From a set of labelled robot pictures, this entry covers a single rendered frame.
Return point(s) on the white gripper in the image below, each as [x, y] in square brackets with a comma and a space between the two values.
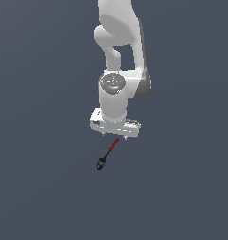
[131, 127]

